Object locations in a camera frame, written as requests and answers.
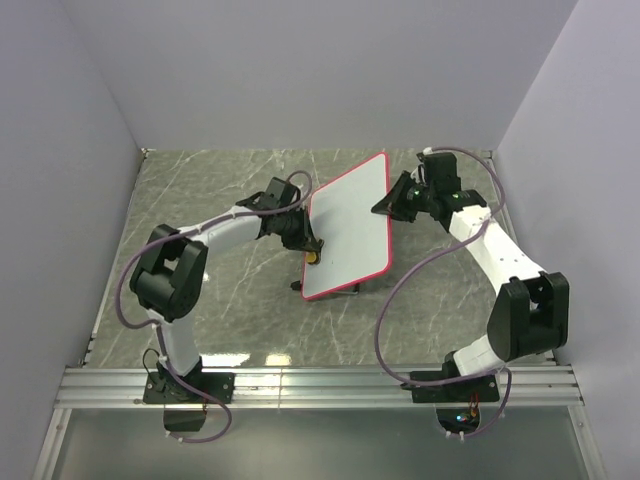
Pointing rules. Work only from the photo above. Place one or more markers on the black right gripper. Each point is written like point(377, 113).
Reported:
point(385, 205)

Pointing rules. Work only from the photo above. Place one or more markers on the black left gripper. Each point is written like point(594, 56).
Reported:
point(306, 241)

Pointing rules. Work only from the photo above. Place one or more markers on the yellow black bone eraser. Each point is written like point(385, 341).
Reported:
point(312, 258)

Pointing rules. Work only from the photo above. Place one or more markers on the pink framed whiteboard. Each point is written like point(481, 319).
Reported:
point(357, 243)

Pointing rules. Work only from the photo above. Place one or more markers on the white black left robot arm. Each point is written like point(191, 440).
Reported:
point(169, 274)

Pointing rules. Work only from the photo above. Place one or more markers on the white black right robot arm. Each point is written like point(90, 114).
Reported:
point(531, 310)

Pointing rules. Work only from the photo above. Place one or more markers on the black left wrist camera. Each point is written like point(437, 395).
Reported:
point(279, 194)

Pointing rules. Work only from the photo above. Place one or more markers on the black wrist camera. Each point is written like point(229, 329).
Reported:
point(279, 194)
point(440, 171)

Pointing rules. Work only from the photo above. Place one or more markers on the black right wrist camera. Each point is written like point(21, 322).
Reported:
point(440, 171)

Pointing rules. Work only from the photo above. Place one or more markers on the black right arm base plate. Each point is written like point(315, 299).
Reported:
point(482, 389)

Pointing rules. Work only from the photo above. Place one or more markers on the aluminium mounting rail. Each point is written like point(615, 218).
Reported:
point(307, 388)

